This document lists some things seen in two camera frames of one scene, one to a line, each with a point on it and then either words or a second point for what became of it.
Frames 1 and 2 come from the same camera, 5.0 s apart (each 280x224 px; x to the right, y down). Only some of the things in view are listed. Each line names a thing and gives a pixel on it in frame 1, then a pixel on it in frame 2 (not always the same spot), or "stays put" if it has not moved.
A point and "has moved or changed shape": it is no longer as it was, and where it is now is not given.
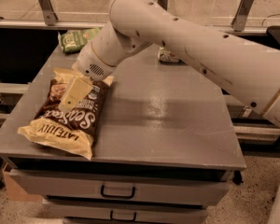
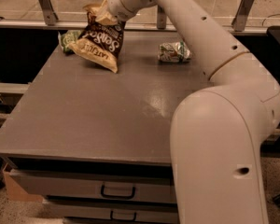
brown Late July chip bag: x=71 y=130 has moved or changed shape
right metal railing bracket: x=239 y=19 stays put
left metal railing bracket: x=49 y=14 stays put
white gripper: x=91 y=64 to x=114 y=3
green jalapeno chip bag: x=74 y=40 stays put
